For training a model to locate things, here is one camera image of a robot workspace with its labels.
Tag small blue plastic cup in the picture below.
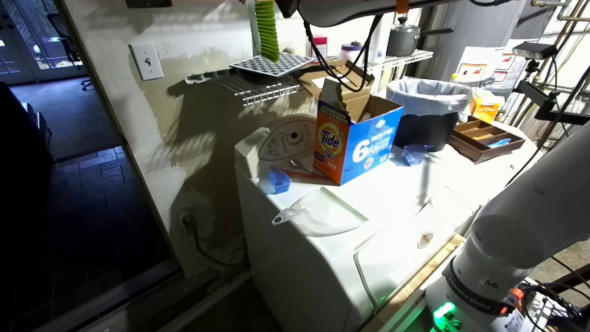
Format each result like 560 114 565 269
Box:
267 170 291 194

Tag clear plastic dustpan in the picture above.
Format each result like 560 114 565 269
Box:
270 188 368 236

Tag Tide detergent cardboard box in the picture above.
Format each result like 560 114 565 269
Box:
298 63 403 185

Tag white washing machine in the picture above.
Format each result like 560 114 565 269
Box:
233 127 532 332

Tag blue plastic scoop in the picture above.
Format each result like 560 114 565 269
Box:
401 146 427 166

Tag white jar purple lid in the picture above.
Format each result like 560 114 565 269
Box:
339 43 361 63

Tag pink detergent package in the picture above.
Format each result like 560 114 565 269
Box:
311 35 328 57

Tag trash bin with white bag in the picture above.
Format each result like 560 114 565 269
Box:
385 76 475 151

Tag grey metal kettle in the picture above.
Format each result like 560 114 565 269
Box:
387 17 451 57

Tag wooden tray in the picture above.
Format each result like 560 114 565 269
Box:
447 118 523 164

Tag yellow box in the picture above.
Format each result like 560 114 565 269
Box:
471 89 503 124

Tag white wire shelf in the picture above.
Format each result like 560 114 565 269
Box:
184 50 433 85

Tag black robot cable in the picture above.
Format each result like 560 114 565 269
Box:
298 11 385 96

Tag black power cord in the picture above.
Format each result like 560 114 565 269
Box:
178 210 246 269

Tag white wall outlet plate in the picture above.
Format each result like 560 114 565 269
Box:
130 43 163 81

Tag black camera on stand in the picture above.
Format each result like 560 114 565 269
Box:
512 41 590 126

